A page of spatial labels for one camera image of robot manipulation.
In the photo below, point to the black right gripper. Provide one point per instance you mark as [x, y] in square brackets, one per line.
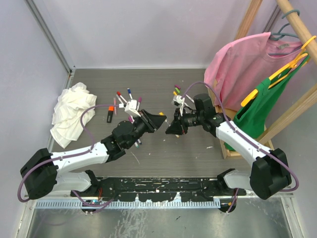
[175, 128]

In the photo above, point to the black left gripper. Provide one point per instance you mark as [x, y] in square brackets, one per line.
[152, 122]

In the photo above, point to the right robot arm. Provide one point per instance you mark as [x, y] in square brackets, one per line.
[269, 171]

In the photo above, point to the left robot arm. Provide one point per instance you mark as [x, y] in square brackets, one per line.
[46, 172]

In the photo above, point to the blue capped white marker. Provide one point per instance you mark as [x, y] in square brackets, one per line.
[130, 94]

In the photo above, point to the red capped white marker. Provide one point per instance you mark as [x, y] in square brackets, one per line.
[121, 97]

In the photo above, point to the orange capped black highlighter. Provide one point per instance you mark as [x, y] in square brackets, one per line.
[110, 114]

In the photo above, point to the green tank top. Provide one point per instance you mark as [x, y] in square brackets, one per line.
[251, 117]

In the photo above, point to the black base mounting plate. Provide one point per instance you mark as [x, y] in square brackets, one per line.
[157, 189]

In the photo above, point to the pink t-shirt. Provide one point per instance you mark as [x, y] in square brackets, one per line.
[240, 66]

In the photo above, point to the white crumpled cloth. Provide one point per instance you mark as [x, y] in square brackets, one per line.
[67, 112]

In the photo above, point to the grey-blue clothes hanger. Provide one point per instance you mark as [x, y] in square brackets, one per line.
[276, 36]

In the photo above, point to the yellow clothes hanger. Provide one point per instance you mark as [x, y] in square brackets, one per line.
[283, 72]

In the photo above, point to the wooden hanging rod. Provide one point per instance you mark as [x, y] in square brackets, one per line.
[299, 28]

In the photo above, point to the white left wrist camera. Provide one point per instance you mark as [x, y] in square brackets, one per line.
[130, 108]

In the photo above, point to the white slotted cable duct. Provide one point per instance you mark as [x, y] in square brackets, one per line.
[176, 204]

